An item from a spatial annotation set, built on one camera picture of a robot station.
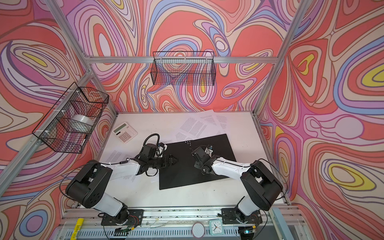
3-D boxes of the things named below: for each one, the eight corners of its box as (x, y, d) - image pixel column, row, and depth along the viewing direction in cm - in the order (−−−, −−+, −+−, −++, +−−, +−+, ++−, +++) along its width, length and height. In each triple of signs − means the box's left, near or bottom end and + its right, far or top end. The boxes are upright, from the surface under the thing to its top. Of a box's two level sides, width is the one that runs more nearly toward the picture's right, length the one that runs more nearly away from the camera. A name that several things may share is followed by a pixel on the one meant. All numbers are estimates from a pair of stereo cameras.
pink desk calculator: (113, 133, 109) (111, 130, 106) (127, 124, 115) (125, 121, 112) (124, 144, 104) (122, 141, 100) (138, 134, 109) (136, 131, 106)
